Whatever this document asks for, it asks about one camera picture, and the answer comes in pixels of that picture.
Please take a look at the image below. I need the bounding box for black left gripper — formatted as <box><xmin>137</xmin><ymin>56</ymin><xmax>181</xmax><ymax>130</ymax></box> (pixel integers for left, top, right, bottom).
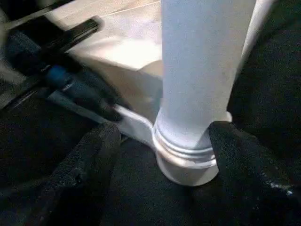
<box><xmin>0</xmin><ymin>14</ymin><xmax>104</xmax><ymax>99</ymax></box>

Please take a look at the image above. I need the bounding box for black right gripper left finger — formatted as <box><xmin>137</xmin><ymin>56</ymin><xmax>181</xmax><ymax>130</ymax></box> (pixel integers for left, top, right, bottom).
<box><xmin>0</xmin><ymin>121</ymin><xmax>122</xmax><ymax>226</ymax></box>

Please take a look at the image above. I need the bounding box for white plastic table top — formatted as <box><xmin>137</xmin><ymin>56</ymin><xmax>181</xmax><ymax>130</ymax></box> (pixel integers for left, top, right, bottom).
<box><xmin>7</xmin><ymin>0</ymin><xmax>236</xmax><ymax>187</ymax></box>

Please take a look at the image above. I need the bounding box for black work surface mat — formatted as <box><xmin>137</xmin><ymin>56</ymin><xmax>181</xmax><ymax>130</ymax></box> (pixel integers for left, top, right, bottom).
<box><xmin>0</xmin><ymin>0</ymin><xmax>301</xmax><ymax>226</ymax></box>

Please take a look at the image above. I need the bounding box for white plastic table leg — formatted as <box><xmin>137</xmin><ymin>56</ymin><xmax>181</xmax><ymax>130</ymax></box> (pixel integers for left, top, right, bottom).
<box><xmin>151</xmin><ymin>0</ymin><xmax>277</xmax><ymax>170</ymax></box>

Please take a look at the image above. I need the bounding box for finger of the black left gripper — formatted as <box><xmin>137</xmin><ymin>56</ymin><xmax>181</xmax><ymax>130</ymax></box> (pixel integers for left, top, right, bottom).
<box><xmin>70</xmin><ymin>65</ymin><xmax>127</xmax><ymax>122</ymax></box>

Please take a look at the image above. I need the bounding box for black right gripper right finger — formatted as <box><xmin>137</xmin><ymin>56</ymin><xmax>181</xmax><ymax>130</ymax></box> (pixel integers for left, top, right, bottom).
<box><xmin>207</xmin><ymin>120</ymin><xmax>301</xmax><ymax>226</ymax></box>

